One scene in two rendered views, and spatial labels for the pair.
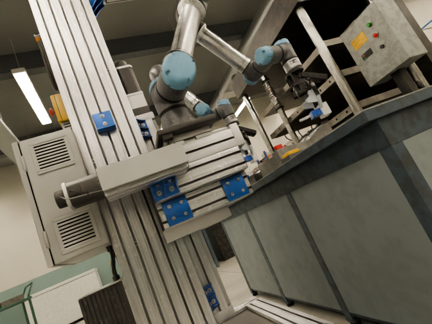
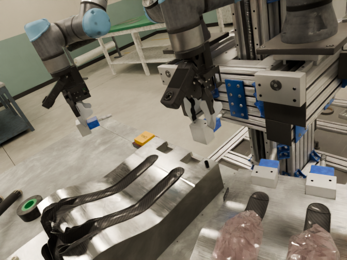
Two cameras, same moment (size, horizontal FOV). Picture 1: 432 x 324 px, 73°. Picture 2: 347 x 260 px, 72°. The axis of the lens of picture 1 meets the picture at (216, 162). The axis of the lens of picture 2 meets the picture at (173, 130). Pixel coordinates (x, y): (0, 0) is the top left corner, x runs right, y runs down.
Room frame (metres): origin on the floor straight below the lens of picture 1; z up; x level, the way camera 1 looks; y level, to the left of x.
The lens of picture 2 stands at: (2.12, -0.39, 1.28)
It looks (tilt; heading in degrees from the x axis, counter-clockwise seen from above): 30 degrees down; 167
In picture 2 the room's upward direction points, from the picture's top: 19 degrees counter-clockwise
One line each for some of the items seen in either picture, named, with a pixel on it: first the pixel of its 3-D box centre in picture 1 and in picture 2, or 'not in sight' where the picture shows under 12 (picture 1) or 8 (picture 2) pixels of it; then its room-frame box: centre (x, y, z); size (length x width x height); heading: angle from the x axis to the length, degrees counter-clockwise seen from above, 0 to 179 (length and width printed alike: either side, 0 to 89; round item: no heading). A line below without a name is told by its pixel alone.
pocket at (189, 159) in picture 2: not in sight; (193, 164); (1.64, -0.26, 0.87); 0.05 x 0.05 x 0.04; 20
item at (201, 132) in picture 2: (245, 159); (212, 122); (1.59, -0.16, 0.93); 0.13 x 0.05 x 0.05; 112
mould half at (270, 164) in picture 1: (303, 148); (113, 213); (1.66, -0.49, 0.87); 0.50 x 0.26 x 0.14; 110
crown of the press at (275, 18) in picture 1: (301, 58); not in sight; (2.53, -1.11, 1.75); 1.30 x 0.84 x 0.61; 20
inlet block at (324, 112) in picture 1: (313, 114); (95, 121); (1.23, -0.47, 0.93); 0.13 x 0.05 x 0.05; 91
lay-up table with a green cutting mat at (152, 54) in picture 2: not in sight; (156, 39); (-2.44, 0.88, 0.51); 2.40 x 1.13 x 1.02; 27
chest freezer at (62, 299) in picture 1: (68, 302); not in sight; (6.83, 4.40, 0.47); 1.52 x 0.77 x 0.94; 113
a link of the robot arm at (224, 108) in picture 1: (225, 109); (178, 0); (1.60, -0.17, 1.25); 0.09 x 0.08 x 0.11; 79
